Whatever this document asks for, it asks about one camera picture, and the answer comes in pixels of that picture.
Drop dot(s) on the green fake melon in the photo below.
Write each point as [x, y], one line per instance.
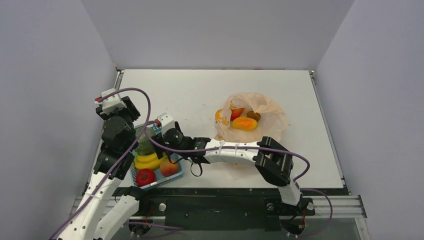
[144, 147]

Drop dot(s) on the aluminium rail frame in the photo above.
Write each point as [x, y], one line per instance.
[346, 207]

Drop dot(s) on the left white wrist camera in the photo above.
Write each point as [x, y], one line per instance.
[110, 104]

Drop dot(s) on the yellow fake banana bunch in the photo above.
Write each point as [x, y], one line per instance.
[151, 161]

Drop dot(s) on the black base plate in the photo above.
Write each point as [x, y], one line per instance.
[223, 209]

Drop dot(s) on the red fake tomato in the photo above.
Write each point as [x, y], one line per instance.
[145, 177]

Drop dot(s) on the beige plastic bag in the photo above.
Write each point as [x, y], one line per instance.
[272, 124]

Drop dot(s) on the fake brown kiwi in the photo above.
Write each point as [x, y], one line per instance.
[253, 115]

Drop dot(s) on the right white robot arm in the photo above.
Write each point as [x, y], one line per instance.
[272, 160]

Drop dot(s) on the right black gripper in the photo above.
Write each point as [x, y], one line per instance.
[158, 141]

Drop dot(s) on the blue plastic basket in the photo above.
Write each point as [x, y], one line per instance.
[160, 180]

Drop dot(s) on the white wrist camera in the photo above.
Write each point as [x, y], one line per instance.
[110, 104]
[166, 122]

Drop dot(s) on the fake orange mango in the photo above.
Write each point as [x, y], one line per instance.
[244, 123]

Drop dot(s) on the fake peach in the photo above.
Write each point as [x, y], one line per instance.
[169, 167]

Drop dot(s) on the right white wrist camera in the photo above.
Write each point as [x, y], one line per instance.
[166, 122]

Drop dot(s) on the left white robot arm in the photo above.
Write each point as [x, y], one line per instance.
[113, 162]

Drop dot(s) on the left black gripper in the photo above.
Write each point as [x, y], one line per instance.
[129, 110]

